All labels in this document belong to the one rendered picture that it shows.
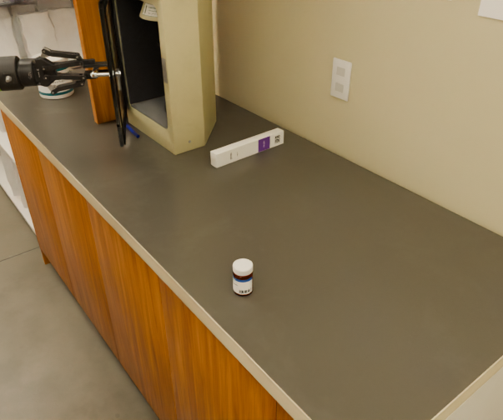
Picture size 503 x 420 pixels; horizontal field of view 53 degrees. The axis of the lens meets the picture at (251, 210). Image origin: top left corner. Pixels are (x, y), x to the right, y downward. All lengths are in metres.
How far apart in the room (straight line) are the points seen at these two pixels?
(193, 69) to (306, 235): 0.61
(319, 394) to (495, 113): 0.75
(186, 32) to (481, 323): 1.03
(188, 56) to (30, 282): 1.59
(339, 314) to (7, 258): 2.18
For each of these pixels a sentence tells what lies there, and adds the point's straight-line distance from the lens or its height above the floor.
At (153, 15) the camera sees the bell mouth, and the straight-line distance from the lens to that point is 1.55.
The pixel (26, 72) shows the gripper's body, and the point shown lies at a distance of 1.55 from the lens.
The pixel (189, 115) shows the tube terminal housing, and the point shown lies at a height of 1.06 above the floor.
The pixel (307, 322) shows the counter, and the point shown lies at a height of 0.94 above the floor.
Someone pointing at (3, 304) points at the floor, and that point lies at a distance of 2.65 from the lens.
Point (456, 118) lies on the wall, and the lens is 1.35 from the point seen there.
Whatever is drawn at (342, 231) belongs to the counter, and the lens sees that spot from 1.24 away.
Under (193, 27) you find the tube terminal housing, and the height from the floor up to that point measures 1.31.
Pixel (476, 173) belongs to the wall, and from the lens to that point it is 1.36.
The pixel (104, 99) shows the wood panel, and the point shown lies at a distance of 1.84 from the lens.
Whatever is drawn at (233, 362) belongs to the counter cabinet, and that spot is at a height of 0.82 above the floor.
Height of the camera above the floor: 1.65
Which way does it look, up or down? 33 degrees down
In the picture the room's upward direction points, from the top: straight up
